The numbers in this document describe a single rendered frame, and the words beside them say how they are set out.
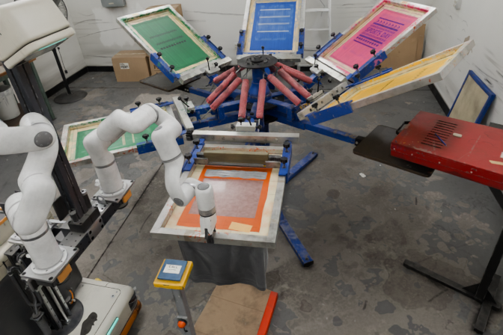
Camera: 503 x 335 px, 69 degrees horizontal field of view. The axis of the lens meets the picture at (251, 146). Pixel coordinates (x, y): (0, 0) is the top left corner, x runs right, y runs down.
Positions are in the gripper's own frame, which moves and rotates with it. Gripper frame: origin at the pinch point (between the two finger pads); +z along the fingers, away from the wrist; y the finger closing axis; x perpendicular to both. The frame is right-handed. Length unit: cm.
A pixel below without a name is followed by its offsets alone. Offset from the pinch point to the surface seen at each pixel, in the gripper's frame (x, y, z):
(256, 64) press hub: 1, -135, -33
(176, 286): -8.3, 25.5, 3.0
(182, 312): -11.6, 21.1, 28.3
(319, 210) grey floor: 50, -131, 98
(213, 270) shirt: -5.2, -7.8, 33.7
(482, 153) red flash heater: 128, -58, -13
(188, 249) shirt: -16.3, -7.5, 19.0
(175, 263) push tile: -11.6, 16.2, 1.0
